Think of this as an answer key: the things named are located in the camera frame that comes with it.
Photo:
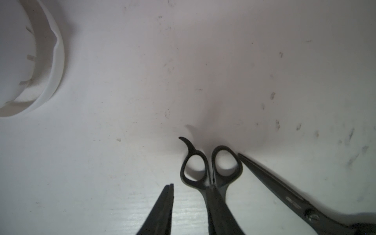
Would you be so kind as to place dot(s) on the small black scissors back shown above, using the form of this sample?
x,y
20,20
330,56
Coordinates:
x,y
211,173

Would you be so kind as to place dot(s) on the white utensil holder cup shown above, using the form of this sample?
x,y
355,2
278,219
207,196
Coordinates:
x,y
32,57

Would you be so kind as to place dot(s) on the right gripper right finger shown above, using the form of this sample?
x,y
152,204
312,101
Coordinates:
x,y
221,218

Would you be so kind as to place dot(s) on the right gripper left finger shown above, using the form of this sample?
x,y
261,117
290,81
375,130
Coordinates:
x,y
159,219

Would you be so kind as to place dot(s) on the long black scissors back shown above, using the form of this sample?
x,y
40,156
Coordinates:
x,y
318,221

